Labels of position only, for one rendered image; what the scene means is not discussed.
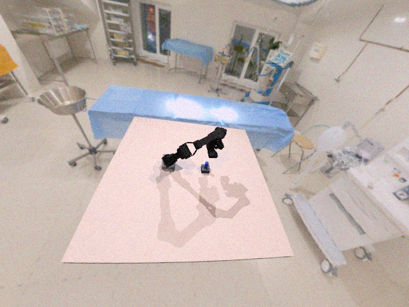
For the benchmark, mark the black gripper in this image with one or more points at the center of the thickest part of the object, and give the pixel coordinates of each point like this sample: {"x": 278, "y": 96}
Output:
{"x": 210, "y": 149}

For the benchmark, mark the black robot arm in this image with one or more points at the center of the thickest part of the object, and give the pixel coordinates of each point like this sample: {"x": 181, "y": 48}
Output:
{"x": 183, "y": 151}

